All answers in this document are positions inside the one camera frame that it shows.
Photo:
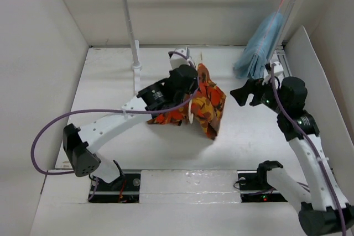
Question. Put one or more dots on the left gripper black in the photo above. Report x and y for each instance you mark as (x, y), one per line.
(193, 88)

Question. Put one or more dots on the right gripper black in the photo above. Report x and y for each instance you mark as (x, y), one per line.
(254, 86)

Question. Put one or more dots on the orange camouflage trousers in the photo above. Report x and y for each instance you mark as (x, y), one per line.
(206, 107)

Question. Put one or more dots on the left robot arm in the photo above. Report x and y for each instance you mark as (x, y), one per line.
(81, 144)

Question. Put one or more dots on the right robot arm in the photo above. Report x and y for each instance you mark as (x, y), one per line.
(321, 206)

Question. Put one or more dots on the light blue hanging garment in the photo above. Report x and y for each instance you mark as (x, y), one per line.
(252, 62)

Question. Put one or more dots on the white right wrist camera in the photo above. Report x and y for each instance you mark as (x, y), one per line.
(272, 68)

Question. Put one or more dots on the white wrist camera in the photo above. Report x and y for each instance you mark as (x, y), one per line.
(180, 57)
(272, 68)

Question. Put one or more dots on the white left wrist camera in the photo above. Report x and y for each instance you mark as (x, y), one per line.
(180, 57)

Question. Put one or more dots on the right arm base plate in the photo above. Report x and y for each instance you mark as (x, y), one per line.
(253, 191)

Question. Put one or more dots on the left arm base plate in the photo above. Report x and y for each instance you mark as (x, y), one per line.
(128, 190)

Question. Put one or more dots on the red wire hanger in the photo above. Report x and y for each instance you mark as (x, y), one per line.
(279, 4)

